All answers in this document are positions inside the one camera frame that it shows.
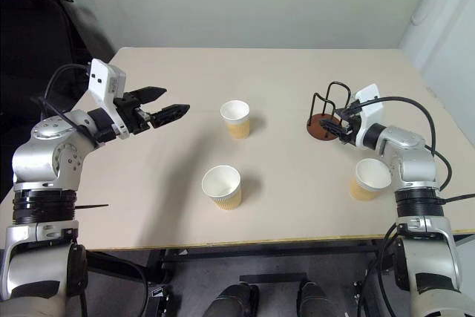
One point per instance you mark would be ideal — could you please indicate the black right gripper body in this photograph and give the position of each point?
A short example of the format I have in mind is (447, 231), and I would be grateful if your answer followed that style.
(352, 125)

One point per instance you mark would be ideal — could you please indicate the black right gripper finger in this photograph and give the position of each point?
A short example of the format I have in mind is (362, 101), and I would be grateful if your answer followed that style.
(345, 111)
(334, 125)

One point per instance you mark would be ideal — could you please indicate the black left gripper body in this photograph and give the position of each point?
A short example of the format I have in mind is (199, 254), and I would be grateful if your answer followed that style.
(128, 116)

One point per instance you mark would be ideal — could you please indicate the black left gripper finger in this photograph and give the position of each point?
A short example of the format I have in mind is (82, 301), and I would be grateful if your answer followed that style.
(148, 94)
(170, 113)

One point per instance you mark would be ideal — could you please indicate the ribbed tan paper cup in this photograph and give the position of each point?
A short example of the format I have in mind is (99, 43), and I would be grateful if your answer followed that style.
(361, 191)
(237, 127)
(227, 200)

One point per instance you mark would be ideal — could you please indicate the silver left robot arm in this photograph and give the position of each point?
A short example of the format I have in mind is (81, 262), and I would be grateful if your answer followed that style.
(41, 157)

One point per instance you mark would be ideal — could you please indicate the black zip tie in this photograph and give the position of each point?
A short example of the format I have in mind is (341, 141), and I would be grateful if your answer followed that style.
(92, 206)

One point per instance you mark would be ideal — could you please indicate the black office chair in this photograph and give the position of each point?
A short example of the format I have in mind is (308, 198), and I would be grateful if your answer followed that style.
(33, 53)

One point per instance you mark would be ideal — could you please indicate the black flat plate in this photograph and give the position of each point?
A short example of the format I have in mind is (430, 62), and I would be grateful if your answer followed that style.
(272, 277)

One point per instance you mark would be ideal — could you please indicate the dark rounded shape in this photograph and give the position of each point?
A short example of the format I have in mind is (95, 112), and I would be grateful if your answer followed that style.
(232, 300)
(317, 300)

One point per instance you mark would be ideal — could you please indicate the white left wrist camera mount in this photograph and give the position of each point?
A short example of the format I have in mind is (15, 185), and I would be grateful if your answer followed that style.
(102, 81)

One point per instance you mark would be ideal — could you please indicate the black metal table frame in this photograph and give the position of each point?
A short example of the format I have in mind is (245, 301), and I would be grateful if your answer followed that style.
(259, 250)

